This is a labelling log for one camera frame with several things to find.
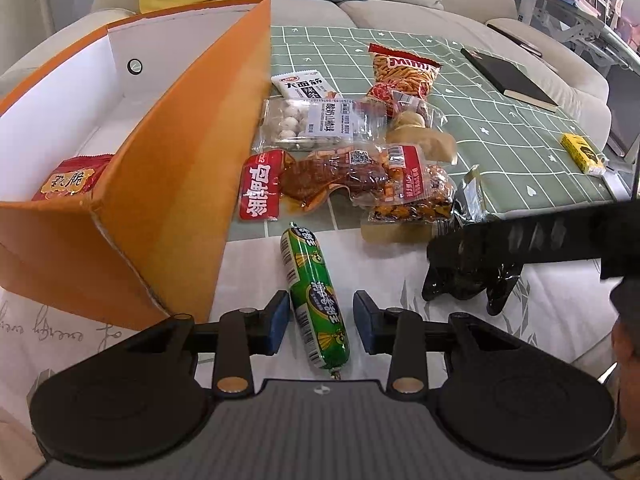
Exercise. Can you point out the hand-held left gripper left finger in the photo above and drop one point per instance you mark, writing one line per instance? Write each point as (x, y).
(277, 322)

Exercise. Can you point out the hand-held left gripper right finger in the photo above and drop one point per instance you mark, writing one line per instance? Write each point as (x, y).
(362, 322)

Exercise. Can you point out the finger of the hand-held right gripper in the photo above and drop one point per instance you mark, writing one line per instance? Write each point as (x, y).
(500, 240)

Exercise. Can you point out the green sausage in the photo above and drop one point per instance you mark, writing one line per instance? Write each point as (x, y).
(315, 300)

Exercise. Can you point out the black glossy snack packet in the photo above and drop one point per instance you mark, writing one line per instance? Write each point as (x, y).
(460, 282)

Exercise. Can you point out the clear braised meat packet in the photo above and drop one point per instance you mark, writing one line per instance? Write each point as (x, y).
(320, 175)

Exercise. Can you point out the orange cardboard box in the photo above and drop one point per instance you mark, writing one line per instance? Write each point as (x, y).
(175, 185)

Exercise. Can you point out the clear packet of white balls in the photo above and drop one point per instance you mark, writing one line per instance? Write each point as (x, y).
(325, 122)

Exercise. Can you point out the person's right forearm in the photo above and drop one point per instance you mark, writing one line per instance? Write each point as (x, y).
(627, 370)

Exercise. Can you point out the clear nut snack packet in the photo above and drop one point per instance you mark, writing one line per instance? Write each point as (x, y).
(415, 205)

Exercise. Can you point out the beige flat snack packet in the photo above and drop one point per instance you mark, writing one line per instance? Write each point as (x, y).
(395, 234)

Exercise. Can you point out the small yellow box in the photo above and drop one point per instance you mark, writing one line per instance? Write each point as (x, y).
(580, 152)

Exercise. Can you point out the small clear dark red packet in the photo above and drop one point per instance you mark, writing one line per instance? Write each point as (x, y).
(412, 105)

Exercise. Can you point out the black notebook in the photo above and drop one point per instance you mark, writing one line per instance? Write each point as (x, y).
(510, 77)

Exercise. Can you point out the small red snack packet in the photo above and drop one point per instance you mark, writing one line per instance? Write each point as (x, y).
(380, 95)

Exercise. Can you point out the red orange stick snack packet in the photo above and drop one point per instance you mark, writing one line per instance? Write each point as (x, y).
(405, 72)

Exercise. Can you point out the dark book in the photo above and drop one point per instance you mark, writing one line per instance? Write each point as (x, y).
(515, 40)

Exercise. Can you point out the cluttered white shelf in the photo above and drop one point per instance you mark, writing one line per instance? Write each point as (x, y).
(575, 15)

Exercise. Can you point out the white snack packet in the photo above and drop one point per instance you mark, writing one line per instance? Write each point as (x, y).
(300, 85)

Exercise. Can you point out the beige sofa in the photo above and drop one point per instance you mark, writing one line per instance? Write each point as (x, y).
(400, 15)

